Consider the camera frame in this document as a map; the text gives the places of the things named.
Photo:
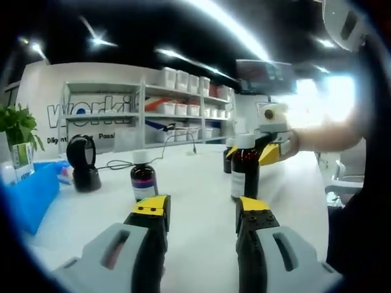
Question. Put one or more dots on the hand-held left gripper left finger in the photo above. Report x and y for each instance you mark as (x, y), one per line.
(100, 256)

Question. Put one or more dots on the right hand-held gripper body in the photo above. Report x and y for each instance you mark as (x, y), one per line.
(278, 119)

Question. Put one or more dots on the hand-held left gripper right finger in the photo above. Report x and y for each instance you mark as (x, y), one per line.
(296, 262)

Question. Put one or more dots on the small dark medicine bottle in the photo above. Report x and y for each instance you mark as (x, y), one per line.
(227, 163)

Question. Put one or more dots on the brown medicine bottle green label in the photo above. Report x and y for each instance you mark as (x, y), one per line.
(244, 164)

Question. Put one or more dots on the brown medicine bottle purple label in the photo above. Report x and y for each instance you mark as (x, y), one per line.
(143, 180)

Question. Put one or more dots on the white medicine box blue print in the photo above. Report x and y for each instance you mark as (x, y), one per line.
(25, 174)

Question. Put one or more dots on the green medicine box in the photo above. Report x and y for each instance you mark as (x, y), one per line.
(22, 155)

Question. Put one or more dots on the person's right hand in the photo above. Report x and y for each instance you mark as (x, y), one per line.
(294, 146)

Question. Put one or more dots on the red storage bin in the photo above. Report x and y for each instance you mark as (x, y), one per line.
(214, 91)

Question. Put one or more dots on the black barcode scanner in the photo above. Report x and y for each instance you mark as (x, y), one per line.
(85, 180)

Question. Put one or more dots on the white chair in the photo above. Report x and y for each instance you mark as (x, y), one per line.
(345, 180)

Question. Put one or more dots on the person's dark clothing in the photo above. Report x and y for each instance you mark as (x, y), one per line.
(366, 213)

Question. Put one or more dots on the pink white small box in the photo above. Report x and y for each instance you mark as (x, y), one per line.
(64, 172)

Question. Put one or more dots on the blue plastic bin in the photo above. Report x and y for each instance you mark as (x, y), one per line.
(27, 198)

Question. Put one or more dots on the white table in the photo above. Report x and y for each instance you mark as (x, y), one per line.
(198, 244)

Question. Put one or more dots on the grey metal shelf rack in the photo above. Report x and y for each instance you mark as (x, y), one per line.
(100, 116)

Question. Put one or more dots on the green potted plant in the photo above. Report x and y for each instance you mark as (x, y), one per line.
(18, 122)

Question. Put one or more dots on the dark wall monitor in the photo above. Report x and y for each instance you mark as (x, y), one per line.
(265, 76)

